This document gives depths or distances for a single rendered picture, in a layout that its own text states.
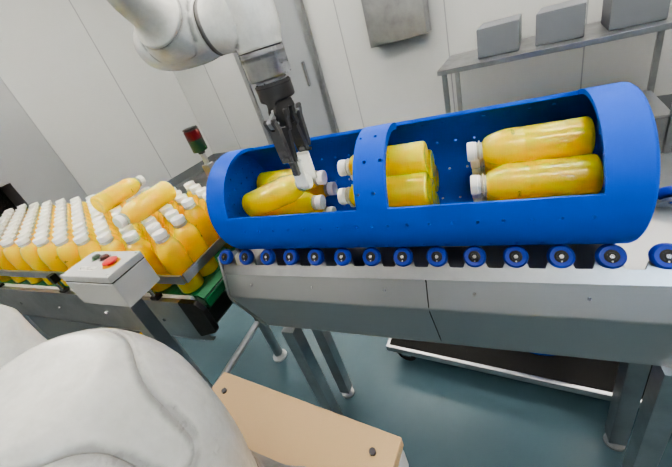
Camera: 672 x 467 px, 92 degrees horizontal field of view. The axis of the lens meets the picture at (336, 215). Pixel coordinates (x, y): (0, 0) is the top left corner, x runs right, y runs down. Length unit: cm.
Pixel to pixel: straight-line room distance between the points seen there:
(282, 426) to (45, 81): 509
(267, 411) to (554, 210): 54
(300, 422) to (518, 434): 119
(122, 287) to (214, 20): 63
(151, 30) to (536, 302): 88
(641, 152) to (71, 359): 69
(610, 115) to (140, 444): 68
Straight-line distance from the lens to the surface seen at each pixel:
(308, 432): 50
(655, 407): 115
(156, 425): 29
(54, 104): 530
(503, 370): 155
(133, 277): 97
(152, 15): 71
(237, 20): 68
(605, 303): 81
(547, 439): 161
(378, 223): 67
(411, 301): 81
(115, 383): 28
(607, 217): 67
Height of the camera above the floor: 144
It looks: 29 degrees down
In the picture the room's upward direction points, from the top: 18 degrees counter-clockwise
